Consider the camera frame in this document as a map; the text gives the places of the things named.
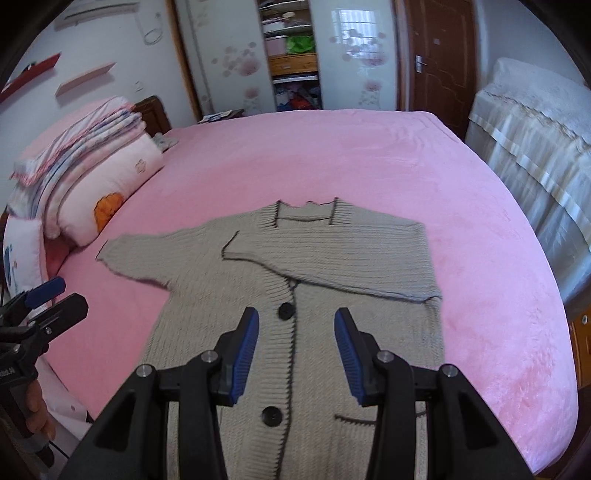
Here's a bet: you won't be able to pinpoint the beige knitted cardigan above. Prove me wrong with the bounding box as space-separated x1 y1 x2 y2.
96 198 445 480

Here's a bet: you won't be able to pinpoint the pink bed blanket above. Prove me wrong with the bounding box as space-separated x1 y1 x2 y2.
9 110 580 476

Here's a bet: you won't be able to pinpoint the person's left hand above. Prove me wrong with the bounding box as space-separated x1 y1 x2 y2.
25 381 57 441

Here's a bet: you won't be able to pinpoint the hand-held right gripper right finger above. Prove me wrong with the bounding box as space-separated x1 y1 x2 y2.
333 308 536 480

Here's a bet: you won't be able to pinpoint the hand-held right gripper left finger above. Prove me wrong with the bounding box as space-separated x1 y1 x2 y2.
60 307 259 480

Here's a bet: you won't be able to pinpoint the white lace furniture cover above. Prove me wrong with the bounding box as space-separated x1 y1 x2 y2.
464 58 591 305

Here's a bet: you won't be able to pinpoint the white pillow orange print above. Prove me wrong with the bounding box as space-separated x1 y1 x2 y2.
9 134 165 250

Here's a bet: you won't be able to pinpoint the papers on bedside table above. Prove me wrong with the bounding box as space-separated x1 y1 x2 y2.
198 110 244 123

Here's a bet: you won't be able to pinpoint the folded striped quilt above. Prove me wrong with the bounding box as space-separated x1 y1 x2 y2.
11 97 145 188

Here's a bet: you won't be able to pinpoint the wooden headboard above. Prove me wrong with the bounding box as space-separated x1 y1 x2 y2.
134 95 172 136

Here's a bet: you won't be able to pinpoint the red wall shelf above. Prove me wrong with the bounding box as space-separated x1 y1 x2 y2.
0 52 62 103

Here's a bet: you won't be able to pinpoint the floral wardrobe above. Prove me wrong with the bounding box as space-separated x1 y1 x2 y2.
173 0 403 117

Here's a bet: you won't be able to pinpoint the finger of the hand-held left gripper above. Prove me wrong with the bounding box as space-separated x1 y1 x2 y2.
18 293 89 365
0 278 66 324

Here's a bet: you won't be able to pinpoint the white air conditioner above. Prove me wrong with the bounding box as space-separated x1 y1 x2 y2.
54 0 140 31

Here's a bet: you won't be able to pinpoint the brown wooden door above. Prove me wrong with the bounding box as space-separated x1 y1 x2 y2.
405 0 477 140

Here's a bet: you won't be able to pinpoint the pink wall shelf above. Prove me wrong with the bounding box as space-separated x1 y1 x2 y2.
55 62 117 97

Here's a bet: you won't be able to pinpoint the wooden nightstand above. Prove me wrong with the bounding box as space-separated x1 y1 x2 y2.
570 305 591 372

